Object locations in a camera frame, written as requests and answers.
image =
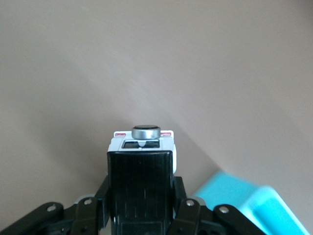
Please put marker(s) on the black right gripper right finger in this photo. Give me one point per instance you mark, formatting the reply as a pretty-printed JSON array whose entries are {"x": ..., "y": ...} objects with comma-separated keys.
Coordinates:
[{"x": 182, "y": 210}]

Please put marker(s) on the white toy jeep black roof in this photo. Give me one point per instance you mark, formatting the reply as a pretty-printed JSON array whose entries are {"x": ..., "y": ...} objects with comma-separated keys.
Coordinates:
[{"x": 139, "y": 183}]

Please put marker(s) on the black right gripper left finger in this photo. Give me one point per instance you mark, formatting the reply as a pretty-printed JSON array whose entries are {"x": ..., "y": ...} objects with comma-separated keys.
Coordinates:
[{"x": 97, "y": 213}]

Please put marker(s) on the turquoise plastic bin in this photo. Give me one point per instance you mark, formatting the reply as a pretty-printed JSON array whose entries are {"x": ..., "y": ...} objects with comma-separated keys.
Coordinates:
[{"x": 269, "y": 215}]

